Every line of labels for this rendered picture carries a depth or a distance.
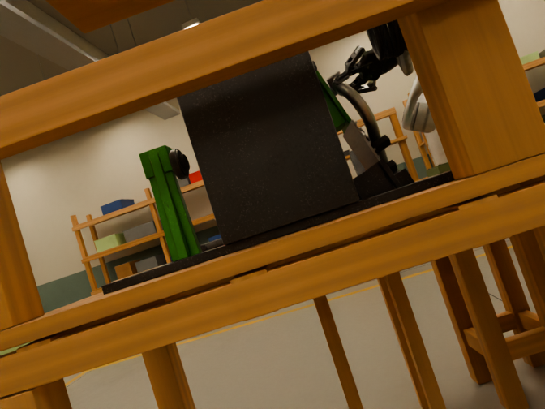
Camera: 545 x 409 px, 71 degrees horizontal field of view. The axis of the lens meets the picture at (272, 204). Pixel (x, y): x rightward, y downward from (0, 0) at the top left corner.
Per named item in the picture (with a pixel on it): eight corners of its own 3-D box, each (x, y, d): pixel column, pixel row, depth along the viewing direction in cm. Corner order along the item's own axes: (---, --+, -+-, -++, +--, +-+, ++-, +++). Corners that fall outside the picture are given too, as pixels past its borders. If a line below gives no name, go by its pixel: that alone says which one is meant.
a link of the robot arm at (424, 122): (443, 108, 115) (442, 95, 137) (410, 103, 118) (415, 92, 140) (435, 137, 120) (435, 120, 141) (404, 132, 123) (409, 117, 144)
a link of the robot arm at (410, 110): (418, 42, 111) (449, 45, 108) (403, 118, 131) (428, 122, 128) (414, 58, 106) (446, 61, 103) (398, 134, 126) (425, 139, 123)
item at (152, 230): (268, 288, 605) (226, 158, 618) (104, 338, 649) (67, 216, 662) (273, 281, 659) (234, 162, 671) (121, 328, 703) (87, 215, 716)
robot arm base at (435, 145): (431, 168, 161) (418, 130, 162) (451, 161, 162) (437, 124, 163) (444, 163, 152) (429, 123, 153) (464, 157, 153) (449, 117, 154)
